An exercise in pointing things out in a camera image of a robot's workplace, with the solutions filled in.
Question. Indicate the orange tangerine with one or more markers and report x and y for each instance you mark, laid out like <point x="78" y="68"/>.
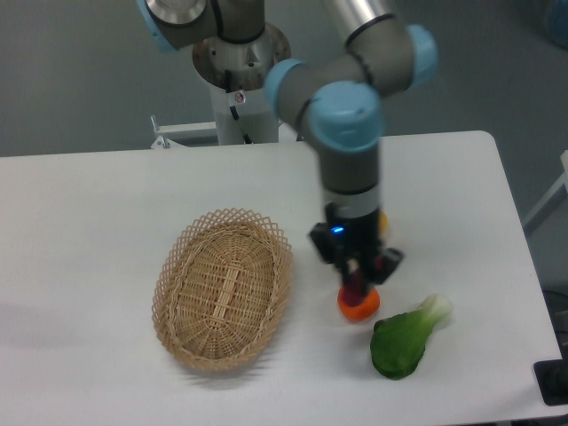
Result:
<point x="367" y="308"/>

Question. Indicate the green bok choy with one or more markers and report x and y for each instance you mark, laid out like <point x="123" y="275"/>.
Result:
<point x="398" y="343"/>

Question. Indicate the yellow mango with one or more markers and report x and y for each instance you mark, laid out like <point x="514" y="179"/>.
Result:
<point x="382" y="222"/>

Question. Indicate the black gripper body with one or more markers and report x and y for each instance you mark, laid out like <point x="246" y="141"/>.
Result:
<point x="362" y="233"/>

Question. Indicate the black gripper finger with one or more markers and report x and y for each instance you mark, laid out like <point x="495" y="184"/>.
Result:
<point x="389" y="257"/>
<point x="330" y="242"/>

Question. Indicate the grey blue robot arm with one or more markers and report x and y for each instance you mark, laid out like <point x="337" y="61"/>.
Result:
<point x="334" y="108"/>

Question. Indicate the black device at table edge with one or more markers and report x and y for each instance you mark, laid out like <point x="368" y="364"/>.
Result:
<point x="551" y="376"/>

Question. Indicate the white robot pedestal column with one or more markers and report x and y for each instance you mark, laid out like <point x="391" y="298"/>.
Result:
<point x="235" y="75"/>

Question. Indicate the woven wicker oval basket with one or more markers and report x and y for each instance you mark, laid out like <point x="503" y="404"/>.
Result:
<point x="223" y="290"/>

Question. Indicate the purple sweet potato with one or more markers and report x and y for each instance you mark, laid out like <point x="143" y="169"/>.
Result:
<point x="357" y="287"/>

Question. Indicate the white frame at right edge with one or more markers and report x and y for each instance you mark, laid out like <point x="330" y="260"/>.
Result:
<point x="551" y="199"/>

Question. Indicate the white metal mounting frame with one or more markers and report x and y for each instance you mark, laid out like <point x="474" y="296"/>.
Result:
<point x="188" y="135"/>

